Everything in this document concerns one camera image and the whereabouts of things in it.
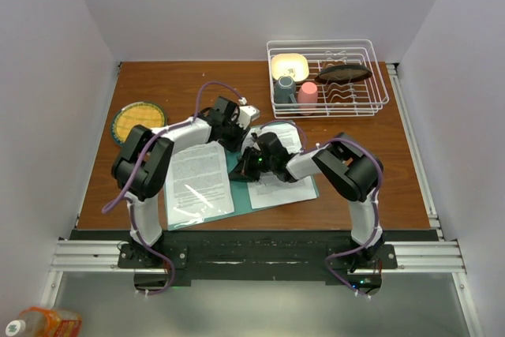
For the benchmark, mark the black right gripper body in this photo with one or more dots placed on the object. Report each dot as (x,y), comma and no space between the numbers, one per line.
(255,164)

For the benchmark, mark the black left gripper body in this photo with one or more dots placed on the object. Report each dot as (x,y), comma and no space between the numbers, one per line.
(232,136)

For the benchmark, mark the green file folder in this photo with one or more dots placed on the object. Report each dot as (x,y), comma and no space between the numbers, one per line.
(239,190)

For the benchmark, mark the printed white paper sheet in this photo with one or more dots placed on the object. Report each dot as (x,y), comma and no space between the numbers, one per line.
(197,188)

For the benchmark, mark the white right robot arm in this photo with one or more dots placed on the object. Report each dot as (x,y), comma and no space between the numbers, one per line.
(355,173)

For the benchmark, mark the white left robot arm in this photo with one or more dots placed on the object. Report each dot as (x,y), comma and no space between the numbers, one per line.
(142,164)

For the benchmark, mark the grey-blue mug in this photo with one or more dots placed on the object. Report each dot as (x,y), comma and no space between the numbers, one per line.
(285,91)

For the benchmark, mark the pink cup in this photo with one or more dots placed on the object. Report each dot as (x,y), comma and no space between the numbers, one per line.
(307,98)

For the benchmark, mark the cream square bowl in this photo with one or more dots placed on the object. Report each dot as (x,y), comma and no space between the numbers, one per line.
(292,65)

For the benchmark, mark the round woven yellow coaster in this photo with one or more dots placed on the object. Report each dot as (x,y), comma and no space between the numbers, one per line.
(146,114)

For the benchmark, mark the dark brown oval plate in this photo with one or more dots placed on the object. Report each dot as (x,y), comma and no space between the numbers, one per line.
(343,74)

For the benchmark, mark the orange drink bottle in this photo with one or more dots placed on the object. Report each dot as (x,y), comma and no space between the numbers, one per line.
(37,321)

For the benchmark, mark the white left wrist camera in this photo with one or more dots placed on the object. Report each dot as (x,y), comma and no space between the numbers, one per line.
(247,114)

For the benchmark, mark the white wire dish rack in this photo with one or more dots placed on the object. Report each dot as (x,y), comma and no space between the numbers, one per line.
(359,99)

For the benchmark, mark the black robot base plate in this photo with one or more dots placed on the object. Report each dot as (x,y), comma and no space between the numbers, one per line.
(182,257)

